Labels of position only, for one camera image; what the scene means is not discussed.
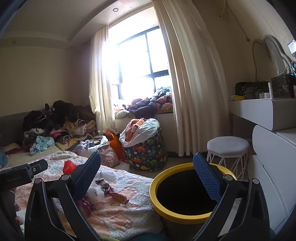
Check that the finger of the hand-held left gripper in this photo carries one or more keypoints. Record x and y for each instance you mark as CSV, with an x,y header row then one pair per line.
x,y
34,168

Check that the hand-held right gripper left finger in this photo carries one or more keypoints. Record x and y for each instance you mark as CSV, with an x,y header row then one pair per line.
x,y
86,176

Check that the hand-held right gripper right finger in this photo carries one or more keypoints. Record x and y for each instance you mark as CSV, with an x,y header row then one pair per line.
x,y
205,176

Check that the yellow rimmed black bin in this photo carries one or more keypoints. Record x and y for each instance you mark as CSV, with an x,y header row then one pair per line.
x,y
180,192

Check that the person's left hand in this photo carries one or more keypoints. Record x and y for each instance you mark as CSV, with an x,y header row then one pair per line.
x,y
16,205

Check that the red plastic wrapper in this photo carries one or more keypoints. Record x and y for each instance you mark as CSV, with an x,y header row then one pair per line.
x,y
69,166

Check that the light blue cloth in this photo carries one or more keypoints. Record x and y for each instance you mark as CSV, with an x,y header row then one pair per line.
x,y
41,143

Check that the pink floral fabric bag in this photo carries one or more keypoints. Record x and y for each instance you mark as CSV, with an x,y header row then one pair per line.
x,y
107,155

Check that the pink red cloth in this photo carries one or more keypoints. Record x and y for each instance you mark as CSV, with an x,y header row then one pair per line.
x,y
12,148

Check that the white lavender garment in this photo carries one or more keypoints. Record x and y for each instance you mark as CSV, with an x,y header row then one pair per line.
x,y
87,146

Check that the teal floral pillow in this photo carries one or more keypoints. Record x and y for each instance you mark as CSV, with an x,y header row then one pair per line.
x,y
2,158

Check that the orange bag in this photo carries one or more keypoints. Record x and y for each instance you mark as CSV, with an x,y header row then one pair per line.
x,y
115,143

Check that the grey bed headboard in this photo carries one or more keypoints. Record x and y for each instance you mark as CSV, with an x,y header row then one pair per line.
x,y
11,127

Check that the pile of mixed clothes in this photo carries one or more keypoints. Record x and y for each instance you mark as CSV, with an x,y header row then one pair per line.
x,y
62,115

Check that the pink white fleece blanket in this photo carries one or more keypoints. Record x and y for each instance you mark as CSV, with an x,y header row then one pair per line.
x,y
129,217

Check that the dinosaur print laundry bag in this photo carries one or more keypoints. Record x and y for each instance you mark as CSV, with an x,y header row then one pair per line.
x,y
148,155

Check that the white drawer cabinet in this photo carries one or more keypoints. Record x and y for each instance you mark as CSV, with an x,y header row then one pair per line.
x,y
272,150

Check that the white plastic bag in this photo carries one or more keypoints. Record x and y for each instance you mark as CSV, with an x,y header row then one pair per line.
x,y
150,126

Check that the yellow flat item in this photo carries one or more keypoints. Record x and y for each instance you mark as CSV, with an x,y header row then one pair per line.
x,y
239,98

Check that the white vanity desk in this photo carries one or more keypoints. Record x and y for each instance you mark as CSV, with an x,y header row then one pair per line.
x,y
259,109

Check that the pile of dark clothes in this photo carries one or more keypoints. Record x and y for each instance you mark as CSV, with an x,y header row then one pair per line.
x,y
148,104

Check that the narrow cream curtain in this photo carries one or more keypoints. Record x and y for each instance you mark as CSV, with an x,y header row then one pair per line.
x,y
100,81

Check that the wide cream curtain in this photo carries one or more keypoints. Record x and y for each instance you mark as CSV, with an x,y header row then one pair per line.
x,y
192,81

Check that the dark green bag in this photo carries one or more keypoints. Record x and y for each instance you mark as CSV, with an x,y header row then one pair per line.
x,y
245,88

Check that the tall white bottle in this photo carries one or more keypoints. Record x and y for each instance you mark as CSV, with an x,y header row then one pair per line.
x,y
270,90

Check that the black framed window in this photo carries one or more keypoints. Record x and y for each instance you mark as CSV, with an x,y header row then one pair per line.
x,y
134,69

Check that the wavy frame mirror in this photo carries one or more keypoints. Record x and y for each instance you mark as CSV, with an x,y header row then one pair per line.
x,y
275,53

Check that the white wall pipe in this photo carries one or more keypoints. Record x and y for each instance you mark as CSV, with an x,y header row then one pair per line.
x,y
222,9

